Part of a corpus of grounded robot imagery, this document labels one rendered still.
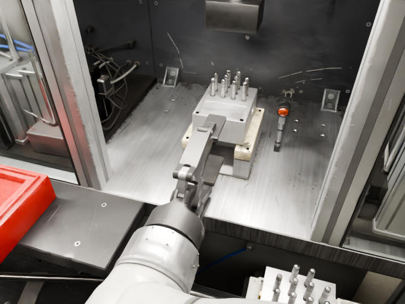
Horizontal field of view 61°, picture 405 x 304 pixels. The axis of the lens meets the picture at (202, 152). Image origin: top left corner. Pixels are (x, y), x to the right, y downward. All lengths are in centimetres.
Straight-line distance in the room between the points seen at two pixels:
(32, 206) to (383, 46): 54
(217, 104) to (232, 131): 6
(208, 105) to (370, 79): 32
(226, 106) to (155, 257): 34
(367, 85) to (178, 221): 26
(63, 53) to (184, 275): 33
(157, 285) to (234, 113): 36
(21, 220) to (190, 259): 31
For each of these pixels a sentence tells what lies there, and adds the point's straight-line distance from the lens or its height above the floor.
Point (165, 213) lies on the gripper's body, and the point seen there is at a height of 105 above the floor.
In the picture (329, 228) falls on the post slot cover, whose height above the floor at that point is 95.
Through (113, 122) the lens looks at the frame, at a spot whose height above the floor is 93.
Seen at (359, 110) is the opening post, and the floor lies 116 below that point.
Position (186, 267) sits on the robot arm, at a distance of 40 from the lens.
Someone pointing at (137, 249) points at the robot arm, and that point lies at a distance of 40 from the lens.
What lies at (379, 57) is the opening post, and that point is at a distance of 40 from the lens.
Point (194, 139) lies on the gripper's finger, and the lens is 47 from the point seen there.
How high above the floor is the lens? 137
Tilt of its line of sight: 40 degrees down
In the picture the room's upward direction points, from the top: straight up
